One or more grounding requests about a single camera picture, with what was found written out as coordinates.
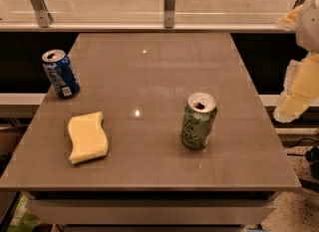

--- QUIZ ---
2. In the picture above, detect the middle metal rail bracket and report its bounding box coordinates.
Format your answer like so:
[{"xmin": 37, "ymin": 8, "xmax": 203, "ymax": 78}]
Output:
[{"xmin": 163, "ymin": 0, "xmax": 175, "ymax": 28}]

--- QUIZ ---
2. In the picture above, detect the green soda can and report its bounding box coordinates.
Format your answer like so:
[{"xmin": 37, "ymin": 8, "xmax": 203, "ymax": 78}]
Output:
[{"xmin": 181, "ymin": 93, "xmax": 217, "ymax": 150}]

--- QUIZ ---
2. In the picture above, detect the blue soda can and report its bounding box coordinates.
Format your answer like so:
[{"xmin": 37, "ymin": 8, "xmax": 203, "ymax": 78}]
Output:
[{"xmin": 42, "ymin": 49, "xmax": 80, "ymax": 99}]

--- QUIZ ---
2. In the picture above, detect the left metal rail bracket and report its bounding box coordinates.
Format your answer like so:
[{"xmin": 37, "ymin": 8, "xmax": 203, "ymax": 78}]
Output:
[{"xmin": 30, "ymin": 0, "xmax": 53, "ymax": 28}]

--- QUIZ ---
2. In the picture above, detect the white drawer front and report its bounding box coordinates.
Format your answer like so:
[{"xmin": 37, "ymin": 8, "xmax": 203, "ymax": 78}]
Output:
[{"xmin": 27, "ymin": 199, "xmax": 276, "ymax": 225}]

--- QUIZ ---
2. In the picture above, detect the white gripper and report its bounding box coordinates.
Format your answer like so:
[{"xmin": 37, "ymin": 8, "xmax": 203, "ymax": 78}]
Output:
[{"xmin": 273, "ymin": 0, "xmax": 319, "ymax": 122}]

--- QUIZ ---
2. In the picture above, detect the yellow sponge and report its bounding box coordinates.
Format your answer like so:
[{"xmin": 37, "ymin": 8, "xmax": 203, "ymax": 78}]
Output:
[{"xmin": 68, "ymin": 112, "xmax": 109, "ymax": 164}]

